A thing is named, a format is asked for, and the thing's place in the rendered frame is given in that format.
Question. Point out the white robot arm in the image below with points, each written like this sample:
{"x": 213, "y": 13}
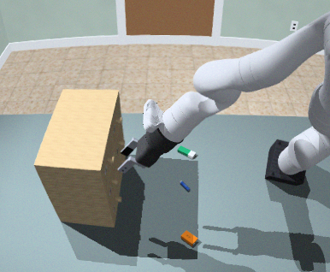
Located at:
{"x": 262, "y": 69}

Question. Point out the wooden drawer front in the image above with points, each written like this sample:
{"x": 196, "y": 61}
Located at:
{"x": 112, "y": 180}
{"x": 116, "y": 120}
{"x": 107, "y": 160}
{"x": 114, "y": 202}
{"x": 118, "y": 143}
{"x": 121, "y": 161}

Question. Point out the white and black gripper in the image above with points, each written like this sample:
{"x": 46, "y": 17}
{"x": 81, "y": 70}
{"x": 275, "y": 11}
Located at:
{"x": 163, "y": 133}

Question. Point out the light wooden chest of drawers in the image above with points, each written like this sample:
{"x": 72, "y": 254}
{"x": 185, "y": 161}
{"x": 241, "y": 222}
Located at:
{"x": 70, "y": 158}

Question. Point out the orange rectangular block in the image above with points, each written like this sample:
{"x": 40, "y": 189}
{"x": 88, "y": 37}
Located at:
{"x": 189, "y": 238}

